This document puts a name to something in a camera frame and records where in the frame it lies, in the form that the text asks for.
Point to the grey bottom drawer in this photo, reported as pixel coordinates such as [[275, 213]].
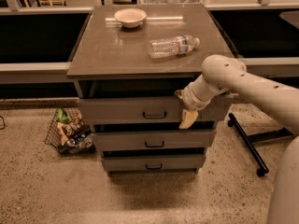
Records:
[[156, 163]]

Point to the grey top drawer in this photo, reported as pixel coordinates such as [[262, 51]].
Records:
[[161, 109]]

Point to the metal railing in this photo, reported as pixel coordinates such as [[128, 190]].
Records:
[[56, 71]]

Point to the grey middle drawer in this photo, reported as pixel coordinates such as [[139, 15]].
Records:
[[153, 140]]

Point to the grey drawer cabinet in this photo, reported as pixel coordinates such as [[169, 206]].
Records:
[[114, 62]]

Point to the white bowl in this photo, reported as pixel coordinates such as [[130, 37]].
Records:
[[130, 17]]

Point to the wire basket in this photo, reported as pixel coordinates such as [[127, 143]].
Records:
[[83, 144]]

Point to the green snack bag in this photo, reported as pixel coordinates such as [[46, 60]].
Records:
[[61, 116]]

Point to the clear plastic water bottle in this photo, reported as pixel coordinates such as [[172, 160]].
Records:
[[177, 45]]

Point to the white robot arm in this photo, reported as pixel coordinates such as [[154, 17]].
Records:
[[279, 101]]

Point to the black wheeled stand base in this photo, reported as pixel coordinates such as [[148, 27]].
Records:
[[249, 141]]

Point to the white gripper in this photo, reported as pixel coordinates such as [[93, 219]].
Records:
[[190, 99]]

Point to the brown snack bag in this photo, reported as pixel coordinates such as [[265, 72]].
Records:
[[73, 129]]

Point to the grey drawer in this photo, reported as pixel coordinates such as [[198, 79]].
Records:
[[153, 140], [161, 109], [156, 163]]

